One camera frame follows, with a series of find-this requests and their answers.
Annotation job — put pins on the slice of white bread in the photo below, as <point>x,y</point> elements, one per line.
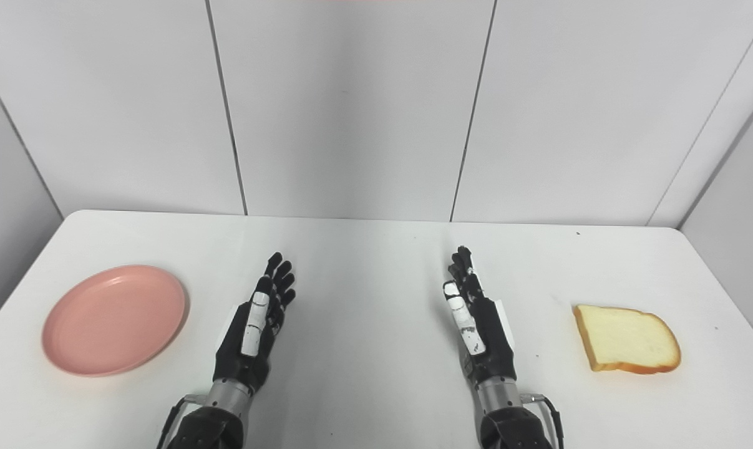
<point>629,340</point>

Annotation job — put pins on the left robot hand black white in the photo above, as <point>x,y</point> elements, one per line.
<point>246,349</point>

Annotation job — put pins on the pink round plate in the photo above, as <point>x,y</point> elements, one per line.
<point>115,320</point>

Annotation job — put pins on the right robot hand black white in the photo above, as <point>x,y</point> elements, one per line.
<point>485,340</point>

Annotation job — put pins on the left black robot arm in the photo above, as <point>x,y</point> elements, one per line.
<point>217,418</point>

